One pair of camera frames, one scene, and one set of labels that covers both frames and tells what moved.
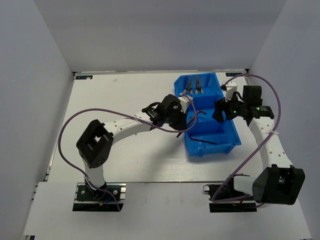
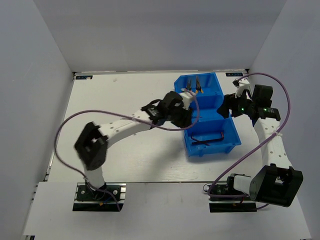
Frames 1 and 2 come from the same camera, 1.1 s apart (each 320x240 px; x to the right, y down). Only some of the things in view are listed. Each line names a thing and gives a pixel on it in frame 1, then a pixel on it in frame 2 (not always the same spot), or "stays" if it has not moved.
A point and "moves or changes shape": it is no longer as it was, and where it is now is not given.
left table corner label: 83,77 stays
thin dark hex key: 201,140 moves or changes shape
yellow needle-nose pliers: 188,86 stays
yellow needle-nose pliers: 198,86 stays
